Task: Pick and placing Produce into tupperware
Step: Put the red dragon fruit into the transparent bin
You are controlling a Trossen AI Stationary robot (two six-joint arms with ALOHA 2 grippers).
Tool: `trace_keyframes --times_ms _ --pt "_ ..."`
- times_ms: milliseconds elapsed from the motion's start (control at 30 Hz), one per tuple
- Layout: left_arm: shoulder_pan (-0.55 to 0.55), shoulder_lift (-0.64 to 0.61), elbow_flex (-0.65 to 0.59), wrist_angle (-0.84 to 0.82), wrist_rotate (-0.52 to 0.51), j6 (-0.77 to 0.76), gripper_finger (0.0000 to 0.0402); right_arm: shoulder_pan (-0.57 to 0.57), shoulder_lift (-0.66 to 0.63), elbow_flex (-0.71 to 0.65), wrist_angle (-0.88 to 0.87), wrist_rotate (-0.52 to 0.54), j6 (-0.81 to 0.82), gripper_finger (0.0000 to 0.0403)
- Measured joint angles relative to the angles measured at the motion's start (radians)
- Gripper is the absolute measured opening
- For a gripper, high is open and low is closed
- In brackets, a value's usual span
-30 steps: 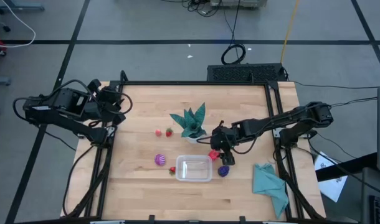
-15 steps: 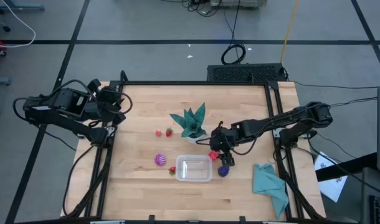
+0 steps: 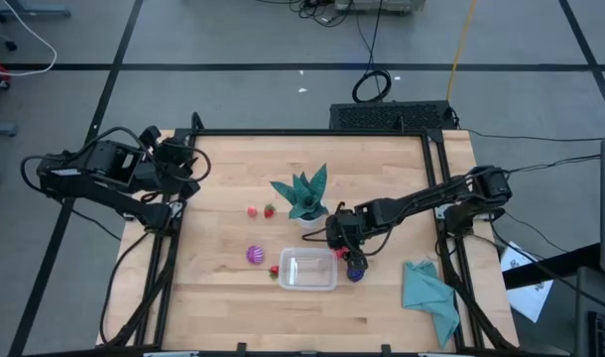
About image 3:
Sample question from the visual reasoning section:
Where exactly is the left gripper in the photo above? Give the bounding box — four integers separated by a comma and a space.
153, 136, 202, 199

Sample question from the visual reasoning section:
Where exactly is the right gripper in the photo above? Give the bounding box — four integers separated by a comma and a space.
324, 207, 370, 277

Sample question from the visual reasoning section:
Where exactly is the clear plastic tupperware container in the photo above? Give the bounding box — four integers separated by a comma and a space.
278, 246, 339, 293

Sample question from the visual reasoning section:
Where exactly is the purple striped toy onion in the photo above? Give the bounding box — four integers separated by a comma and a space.
245, 244, 265, 266

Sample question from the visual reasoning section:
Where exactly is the white plant pot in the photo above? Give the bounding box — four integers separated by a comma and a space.
295, 213, 328, 230

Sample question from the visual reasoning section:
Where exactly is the teal cloth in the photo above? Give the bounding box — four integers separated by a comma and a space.
402, 260, 461, 351

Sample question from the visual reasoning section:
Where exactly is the green artificial plant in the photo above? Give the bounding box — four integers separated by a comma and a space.
270, 163, 330, 221

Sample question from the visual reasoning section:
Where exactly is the black vented computer case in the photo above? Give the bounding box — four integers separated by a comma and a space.
329, 100, 457, 132

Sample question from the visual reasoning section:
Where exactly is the white paper sheet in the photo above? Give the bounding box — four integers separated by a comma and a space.
500, 241, 555, 323

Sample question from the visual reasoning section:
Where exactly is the black desk bar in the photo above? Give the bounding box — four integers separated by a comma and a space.
503, 242, 602, 292

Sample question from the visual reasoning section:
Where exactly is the grey equipment case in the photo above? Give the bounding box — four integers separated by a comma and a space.
334, 0, 426, 14

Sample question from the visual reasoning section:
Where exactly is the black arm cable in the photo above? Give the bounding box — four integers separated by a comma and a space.
98, 230, 153, 346

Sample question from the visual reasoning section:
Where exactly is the black aluminium table frame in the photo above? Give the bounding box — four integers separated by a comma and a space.
101, 112, 520, 357

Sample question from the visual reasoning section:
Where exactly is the white cable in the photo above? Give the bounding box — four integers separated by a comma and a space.
0, 0, 59, 78

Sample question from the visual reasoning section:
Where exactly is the black coiled cable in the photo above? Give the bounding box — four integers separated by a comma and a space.
350, 0, 394, 104

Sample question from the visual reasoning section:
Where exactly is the black cable bundle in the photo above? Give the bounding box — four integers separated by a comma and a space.
255, 0, 383, 29

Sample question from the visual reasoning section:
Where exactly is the black floor cable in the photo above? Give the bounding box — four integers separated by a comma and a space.
505, 154, 602, 176
463, 127, 605, 144

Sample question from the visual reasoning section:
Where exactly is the yellow cable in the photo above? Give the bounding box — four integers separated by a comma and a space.
445, 0, 478, 102

